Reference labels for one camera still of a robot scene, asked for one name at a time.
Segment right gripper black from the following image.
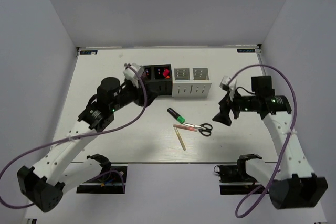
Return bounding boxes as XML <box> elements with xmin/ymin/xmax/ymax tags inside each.
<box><xmin>212</xmin><ymin>88</ymin><xmax>258</xmax><ymax>126</ymax></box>

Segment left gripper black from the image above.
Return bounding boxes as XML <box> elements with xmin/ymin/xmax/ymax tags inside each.
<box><xmin>110</xmin><ymin>78</ymin><xmax>160</xmax><ymax>113</ymax></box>

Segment pink cap black highlighter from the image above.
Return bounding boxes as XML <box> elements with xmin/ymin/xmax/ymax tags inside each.
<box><xmin>162</xmin><ymin>69</ymin><xmax>170</xmax><ymax>78</ymax></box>

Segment green cap black highlighter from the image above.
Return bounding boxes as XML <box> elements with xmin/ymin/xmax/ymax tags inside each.
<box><xmin>167</xmin><ymin>108</ymin><xmax>185</xmax><ymax>124</ymax></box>

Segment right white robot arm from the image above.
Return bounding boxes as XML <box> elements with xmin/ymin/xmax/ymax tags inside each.
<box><xmin>213</xmin><ymin>76</ymin><xmax>328</xmax><ymax>209</ymax></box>

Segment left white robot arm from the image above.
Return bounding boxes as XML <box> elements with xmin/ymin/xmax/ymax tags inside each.
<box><xmin>17</xmin><ymin>77</ymin><xmax>158</xmax><ymax>212</ymax></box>

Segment black double pen holder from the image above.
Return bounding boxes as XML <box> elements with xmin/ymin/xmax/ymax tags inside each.
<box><xmin>141</xmin><ymin>64</ymin><xmax>173</xmax><ymax>97</ymax></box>

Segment slim orange pen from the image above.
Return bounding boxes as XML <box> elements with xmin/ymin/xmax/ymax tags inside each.
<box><xmin>173</xmin><ymin>124</ymin><xmax>197</xmax><ymax>132</ymax></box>

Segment white double pen holder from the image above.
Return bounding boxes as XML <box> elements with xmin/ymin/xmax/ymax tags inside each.
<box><xmin>172</xmin><ymin>68</ymin><xmax>212</xmax><ymax>98</ymax></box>

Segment slim yellow pen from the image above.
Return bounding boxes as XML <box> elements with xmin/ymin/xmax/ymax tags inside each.
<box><xmin>174</xmin><ymin>127</ymin><xmax>186</xmax><ymax>151</ymax></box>

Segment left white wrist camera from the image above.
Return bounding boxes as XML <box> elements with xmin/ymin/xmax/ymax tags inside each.
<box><xmin>123</xmin><ymin>63</ymin><xmax>145</xmax><ymax>88</ymax></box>

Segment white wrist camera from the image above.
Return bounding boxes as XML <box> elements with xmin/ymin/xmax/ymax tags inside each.
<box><xmin>219</xmin><ymin>76</ymin><xmax>237</xmax><ymax>101</ymax></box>
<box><xmin>123</xmin><ymin>63</ymin><xmax>145</xmax><ymax>88</ymax></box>

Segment black handled scissors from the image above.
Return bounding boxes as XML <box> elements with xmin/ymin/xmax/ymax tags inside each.
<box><xmin>183</xmin><ymin>123</ymin><xmax>213</xmax><ymax>137</ymax></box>

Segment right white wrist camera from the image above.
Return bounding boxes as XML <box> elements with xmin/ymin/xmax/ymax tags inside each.
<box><xmin>219</xmin><ymin>76</ymin><xmax>237</xmax><ymax>101</ymax></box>

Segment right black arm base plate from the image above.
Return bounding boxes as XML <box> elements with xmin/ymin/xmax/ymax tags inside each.
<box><xmin>214</xmin><ymin>164</ymin><xmax>264</xmax><ymax>195</ymax></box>

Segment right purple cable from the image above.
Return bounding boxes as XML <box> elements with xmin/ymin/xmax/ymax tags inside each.
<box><xmin>227</xmin><ymin>64</ymin><xmax>295</xmax><ymax>219</ymax></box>

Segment purple cable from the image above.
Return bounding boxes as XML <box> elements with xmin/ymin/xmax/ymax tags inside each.
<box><xmin>0</xmin><ymin>63</ymin><xmax>149</xmax><ymax>207</ymax></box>
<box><xmin>227</xmin><ymin>64</ymin><xmax>295</xmax><ymax>219</ymax></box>

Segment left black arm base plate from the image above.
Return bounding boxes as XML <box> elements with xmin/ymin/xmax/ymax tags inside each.
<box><xmin>76</xmin><ymin>165</ymin><xmax>128</xmax><ymax>194</ymax></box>

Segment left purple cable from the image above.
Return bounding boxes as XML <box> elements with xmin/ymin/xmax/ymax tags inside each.
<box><xmin>0</xmin><ymin>63</ymin><xmax>149</xmax><ymax>207</ymax></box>

